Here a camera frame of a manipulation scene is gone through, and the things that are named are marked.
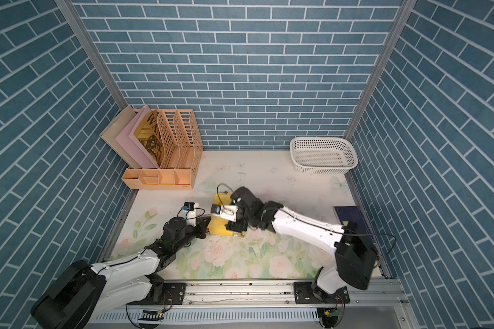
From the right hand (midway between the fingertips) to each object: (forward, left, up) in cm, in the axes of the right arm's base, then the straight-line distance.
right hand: (232, 212), depth 80 cm
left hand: (-1, +8, -7) cm, 10 cm away
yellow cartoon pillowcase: (-1, +7, -10) cm, 12 cm away
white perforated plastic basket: (+48, -45, -14) cm, 67 cm away
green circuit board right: (-28, -39, -15) cm, 50 cm away
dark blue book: (+11, -54, -14) cm, 57 cm away
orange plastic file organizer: (+34, +34, -5) cm, 48 cm away
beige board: (+25, +56, +15) cm, 63 cm away
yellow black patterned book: (+34, +45, +7) cm, 57 cm away
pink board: (+23, +47, +15) cm, 55 cm away
